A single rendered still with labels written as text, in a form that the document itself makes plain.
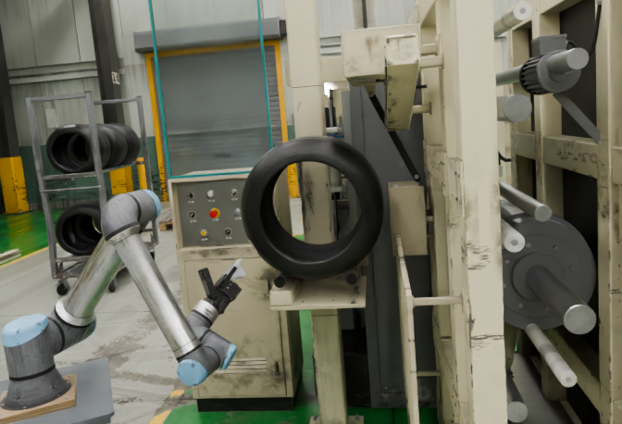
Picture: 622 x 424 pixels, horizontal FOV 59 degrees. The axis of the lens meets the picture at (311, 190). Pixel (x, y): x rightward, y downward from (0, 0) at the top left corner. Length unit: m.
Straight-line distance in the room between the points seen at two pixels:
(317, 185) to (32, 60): 11.34
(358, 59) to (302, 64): 0.67
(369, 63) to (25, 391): 1.60
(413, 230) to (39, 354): 1.50
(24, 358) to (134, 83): 10.25
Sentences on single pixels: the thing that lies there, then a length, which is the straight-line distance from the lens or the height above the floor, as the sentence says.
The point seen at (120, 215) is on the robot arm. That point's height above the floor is 1.26.
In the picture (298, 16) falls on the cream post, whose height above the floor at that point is 1.95.
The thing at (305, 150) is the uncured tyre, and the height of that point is 1.40.
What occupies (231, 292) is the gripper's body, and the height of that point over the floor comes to 0.92.
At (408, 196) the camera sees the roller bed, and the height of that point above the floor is 1.16.
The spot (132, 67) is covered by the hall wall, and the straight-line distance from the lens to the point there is 12.18.
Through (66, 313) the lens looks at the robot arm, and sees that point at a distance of 2.25.
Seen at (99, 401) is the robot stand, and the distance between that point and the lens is 2.18.
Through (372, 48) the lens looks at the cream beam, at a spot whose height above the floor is 1.72.
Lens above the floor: 1.52
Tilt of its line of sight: 8 degrees down
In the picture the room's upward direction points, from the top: 5 degrees counter-clockwise
